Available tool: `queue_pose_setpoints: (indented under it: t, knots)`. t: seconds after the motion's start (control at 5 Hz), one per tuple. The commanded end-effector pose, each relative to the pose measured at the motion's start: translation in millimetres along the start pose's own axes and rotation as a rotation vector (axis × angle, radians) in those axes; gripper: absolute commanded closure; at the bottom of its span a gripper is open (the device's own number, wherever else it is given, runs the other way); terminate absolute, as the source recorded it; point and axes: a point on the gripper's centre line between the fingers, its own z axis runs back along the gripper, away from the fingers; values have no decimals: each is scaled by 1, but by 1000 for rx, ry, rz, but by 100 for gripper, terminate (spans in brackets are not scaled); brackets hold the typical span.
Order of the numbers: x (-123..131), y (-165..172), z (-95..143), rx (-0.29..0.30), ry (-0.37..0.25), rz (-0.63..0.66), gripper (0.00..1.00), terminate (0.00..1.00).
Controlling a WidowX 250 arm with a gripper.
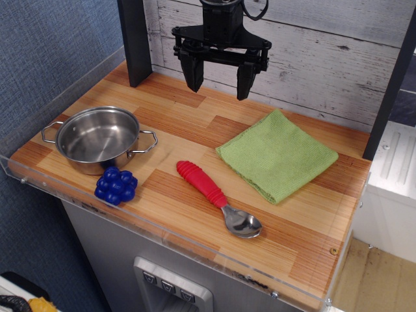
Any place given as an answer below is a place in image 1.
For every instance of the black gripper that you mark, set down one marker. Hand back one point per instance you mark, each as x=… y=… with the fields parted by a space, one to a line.
x=222 y=38

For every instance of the blue toy grape cluster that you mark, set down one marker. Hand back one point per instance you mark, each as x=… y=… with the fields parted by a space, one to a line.
x=116 y=186

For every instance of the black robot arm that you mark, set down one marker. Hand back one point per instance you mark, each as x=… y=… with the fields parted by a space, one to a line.
x=218 y=2

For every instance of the green folded cloth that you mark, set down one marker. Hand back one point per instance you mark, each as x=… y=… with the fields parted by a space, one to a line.
x=276 y=157

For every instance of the stainless steel pot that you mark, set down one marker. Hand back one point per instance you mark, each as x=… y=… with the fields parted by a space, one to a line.
x=98 y=138

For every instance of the grey toy fridge cabinet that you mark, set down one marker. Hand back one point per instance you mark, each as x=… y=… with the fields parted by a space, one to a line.
x=140 y=272

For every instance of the white ribbed side appliance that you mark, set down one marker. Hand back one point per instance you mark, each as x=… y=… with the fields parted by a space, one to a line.
x=385 y=217

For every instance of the clear acrylic table guard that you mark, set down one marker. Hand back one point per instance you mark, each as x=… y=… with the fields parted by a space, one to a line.
x=46 y=81

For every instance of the yellow object at corner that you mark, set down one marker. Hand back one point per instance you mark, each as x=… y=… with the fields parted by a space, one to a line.
x=41 y=305

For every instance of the dark left frame post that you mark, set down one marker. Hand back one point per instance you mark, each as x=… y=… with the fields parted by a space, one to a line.
x=135 y=40

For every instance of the dark frame post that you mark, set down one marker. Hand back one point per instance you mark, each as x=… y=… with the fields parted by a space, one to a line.
x=393 y=87
x=135 y=40

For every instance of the red handled metal spoon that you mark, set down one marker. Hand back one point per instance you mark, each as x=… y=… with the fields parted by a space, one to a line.
x=238 y=222

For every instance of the dark right frame post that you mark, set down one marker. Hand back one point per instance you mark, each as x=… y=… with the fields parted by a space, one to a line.
x=393 y=87

